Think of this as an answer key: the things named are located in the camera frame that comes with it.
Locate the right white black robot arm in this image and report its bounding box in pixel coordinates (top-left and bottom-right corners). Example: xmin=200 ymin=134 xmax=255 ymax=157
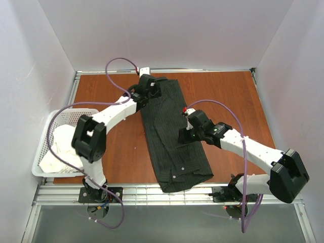
xmin=178 ymin=123 xmax=309 ymax=204

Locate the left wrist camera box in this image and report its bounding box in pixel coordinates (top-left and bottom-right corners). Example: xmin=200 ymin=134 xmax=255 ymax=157
xmin=139 ymin=67 xmax=155 ymax=90

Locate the white plastic laundry basket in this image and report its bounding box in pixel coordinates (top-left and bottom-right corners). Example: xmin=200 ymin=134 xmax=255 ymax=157
xmin=31 ymin=108 xmax=100 ymax=178

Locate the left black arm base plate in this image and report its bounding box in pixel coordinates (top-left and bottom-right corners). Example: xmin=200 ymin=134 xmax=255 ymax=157
xmin=78 ymin=187 xmax=124 ymax=204

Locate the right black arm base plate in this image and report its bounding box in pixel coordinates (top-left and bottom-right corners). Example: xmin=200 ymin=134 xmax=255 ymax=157
xmin=208 ymin=186 xmax=242 ymax=203

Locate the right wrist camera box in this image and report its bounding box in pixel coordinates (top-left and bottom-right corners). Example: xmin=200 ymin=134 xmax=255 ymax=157
xmin=185 ymin=108 xmax=213 ymax=130

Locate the aluminium front frame rail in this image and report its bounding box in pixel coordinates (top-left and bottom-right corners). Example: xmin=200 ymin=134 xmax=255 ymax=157
xmin=22 ymin=183 xmax=316 ymax=242

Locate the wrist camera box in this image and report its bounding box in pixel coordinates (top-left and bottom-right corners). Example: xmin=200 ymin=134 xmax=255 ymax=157
xmin=185 ymin=108 xmax=213 ymax=130
xmin=139 ymin=67 xmax=155 ymax=90

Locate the white shirt in basket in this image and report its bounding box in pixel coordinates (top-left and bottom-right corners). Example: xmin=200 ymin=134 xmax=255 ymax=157
xmin=39 ymin=125 xmax=83 ymax=173

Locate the dark pinstriped long sleeve shirt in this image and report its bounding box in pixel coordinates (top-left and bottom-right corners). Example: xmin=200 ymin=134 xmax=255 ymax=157
xmin=141 ymin=77 xmax=213 ymax=193

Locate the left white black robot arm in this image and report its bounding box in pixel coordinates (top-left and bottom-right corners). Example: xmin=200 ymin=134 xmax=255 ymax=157
xmin=71 ymin=83 xmax=161 ymax=189

